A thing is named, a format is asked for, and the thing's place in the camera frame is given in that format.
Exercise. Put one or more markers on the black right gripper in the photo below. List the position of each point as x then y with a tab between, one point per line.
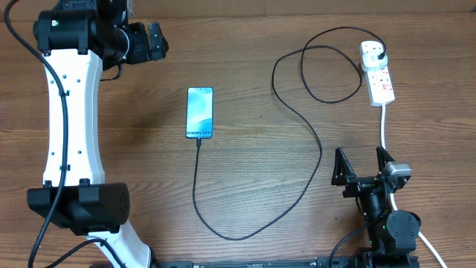
343	174

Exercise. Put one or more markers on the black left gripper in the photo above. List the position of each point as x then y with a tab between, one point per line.
143	52

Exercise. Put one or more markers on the blue Galaxy smartphone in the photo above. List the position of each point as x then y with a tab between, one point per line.
199	117

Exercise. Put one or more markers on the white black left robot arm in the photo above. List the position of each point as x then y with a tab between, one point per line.
78	41

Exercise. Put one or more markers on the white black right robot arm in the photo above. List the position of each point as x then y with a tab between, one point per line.
392	233

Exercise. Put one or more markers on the white charger plug adapter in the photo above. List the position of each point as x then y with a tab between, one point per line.
370	52

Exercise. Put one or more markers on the white power strip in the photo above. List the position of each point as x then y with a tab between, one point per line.
379	87

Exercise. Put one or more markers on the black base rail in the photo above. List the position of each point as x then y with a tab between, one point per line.
320	262

